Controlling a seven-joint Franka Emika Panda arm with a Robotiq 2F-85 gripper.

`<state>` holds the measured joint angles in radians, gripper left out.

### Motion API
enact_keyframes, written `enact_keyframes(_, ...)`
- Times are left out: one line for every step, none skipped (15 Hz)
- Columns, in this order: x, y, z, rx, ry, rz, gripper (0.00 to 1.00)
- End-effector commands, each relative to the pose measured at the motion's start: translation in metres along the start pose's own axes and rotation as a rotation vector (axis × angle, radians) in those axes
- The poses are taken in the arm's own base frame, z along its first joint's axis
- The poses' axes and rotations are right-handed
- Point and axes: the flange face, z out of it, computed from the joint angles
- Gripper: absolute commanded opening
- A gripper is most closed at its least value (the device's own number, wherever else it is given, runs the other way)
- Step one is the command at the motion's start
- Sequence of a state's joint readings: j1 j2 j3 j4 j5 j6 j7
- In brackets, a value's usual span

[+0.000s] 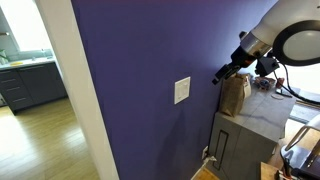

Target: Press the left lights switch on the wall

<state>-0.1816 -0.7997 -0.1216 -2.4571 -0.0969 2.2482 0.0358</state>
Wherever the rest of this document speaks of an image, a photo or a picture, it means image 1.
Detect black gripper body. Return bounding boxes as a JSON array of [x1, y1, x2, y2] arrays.
[[229, 45, 258, 73]]

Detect white wall light switch plate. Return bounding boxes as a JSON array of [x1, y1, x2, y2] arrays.
[[174, 76, 192, 105]]

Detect brown paper bag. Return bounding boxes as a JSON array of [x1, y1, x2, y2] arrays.
[[218, 73, 252, 118]]

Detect small patterned bowl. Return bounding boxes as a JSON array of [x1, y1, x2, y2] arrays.
[[254, 76, 276, 91]]

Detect small red object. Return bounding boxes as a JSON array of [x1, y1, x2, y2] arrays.
[[275, 77, 286, 90]]

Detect white round coaster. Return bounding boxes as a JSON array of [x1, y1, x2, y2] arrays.
[[270, 93, 285, 101]]

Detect grey storage cabinet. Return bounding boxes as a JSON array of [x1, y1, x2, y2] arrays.
[[207, 83, 298, 180]]

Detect wooden table corner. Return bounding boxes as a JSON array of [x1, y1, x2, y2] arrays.
[[259, 161, 280, 180]]

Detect dark grey kitchen cabinet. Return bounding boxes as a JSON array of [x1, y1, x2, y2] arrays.
[[0, 62, 69, 115]]

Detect white kitchen countertop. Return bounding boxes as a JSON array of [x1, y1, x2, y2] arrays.
[[0, 56, 57, 72]]

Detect green plant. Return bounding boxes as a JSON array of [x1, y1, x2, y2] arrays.
[[0, 49, 10, 66]]

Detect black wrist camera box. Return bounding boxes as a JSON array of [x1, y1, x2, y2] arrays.
[[254, 55, 281, 78]]

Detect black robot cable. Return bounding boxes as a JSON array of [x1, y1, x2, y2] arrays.
[[273, 62, 320, 106]]

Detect white wall outlet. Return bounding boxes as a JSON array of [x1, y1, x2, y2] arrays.
[[201, 145, 209, 160]]

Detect white plug cord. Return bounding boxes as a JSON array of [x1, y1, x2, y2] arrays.
[[203, 155, 218, 165]]

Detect metal frame chair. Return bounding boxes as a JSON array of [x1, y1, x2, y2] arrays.
[[279, 114, 320, 180]]

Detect white door frame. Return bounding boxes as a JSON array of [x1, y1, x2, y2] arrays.
[[34, 0, 120, 180]]

